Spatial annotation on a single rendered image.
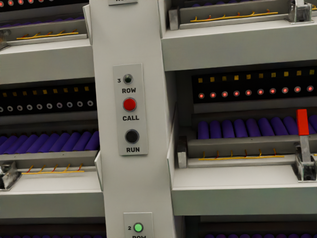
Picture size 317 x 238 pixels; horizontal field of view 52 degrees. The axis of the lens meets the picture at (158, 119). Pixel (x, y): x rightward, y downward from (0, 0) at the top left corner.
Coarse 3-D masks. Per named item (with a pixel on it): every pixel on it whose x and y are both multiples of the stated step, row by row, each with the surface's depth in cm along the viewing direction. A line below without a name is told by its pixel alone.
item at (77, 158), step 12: (0, 156) 53; (12, 156) 53; (24, 156) 52; (36, 156) 52; (48, 156) 52; (60, 156) 51; (72, 156) 51; (84, 156) 50; (24, 168) 52; (36, 168) 52
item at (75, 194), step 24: (0, 120) 65; (24, 120) 64; (48, 120) 64; (96, 168) 44; (0, 192) 48; (24, 192) 48; (48, 192) 47; (72, 192) 46; (96, 192) 46; (0, 216) 50; (24, 216) 49; (48, 216) 49; (72, 216) 48; (96, 216) 48
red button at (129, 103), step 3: (129, 99) 44; (132, 99) 44; (126, 102) 44; (129, 102) 44; (132, 102) 44; (126, 105) 44; (129, 105) 44; (132, 105) 44; (126, 108) 44; (129, 108) 44; (132, 108) 44
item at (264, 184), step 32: (224, 96) 58; (256, 96) 58; (288, 96) 57; (192, 128) 59; (224, 128) 54; (256, 128) 53; (288, 128) 52; (192, 160) 50; (224, 160) 49; (256, 160) 47; (288, 160) 46; (192, 192) 44; (224, 192) 43; (256, 192) 43; (288, 192) 42
